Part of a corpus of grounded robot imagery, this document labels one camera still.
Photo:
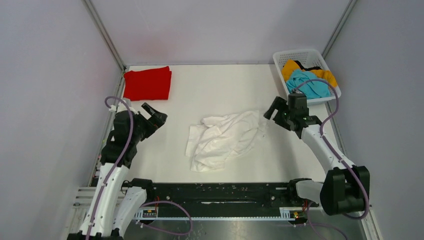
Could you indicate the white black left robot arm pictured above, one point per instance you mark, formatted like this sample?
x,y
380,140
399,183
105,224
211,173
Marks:
x,y
105,218

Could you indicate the aluminium frame rail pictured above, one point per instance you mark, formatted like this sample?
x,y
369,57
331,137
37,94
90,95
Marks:
x,y
93,13

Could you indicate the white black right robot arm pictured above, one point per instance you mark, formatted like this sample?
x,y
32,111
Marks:
x,y
345,189

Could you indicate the white t shirt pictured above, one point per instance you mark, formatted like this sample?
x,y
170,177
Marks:
x,y
218,139

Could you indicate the white plastic laundry basket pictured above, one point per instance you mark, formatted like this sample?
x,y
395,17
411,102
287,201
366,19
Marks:
x,y
308,58

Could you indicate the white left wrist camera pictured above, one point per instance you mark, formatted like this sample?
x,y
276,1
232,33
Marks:
x,y
121,108

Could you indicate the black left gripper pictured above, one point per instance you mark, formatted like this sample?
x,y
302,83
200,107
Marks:
x,y
152,125

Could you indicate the turquoise t shirt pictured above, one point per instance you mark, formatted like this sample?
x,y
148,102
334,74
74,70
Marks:
x,y
309,84

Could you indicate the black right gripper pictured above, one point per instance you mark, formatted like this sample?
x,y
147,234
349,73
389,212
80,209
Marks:
x,y
279,103

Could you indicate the folded red t shirt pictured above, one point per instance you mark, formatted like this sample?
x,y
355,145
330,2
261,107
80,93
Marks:
x,y
150,84

